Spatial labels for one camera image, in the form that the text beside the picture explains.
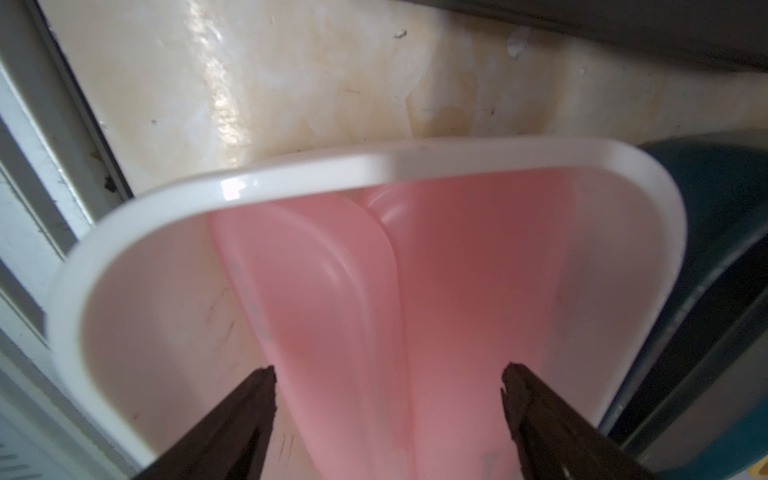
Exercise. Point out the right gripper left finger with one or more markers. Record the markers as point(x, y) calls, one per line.
point(231, 441)

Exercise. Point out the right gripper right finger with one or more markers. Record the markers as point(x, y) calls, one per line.
point(553, 440)

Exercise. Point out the pink pencil case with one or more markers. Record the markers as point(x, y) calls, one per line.
point(479, 259)

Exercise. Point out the white storage tray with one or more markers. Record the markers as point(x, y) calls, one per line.
point(177, 295)

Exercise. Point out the teal storage tray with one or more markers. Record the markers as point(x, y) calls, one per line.
point(723, 181)

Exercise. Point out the aluminium rail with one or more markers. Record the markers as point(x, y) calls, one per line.
point(58, 178)

